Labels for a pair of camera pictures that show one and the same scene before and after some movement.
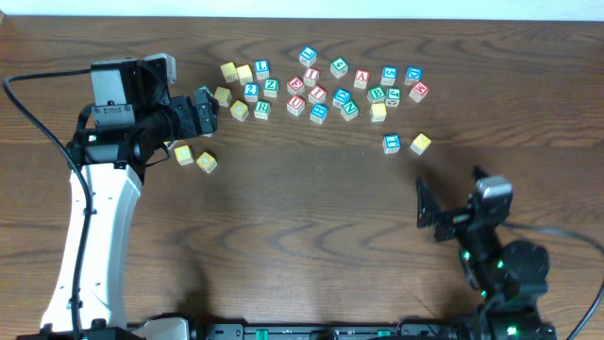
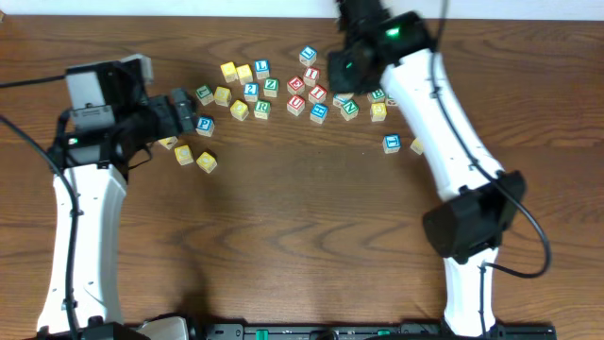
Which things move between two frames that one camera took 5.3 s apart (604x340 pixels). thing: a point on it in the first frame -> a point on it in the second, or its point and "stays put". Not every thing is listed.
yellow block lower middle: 183,155 stays put
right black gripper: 430,214 -> 336,82
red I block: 310,76 stays put
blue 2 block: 250,92 stays put
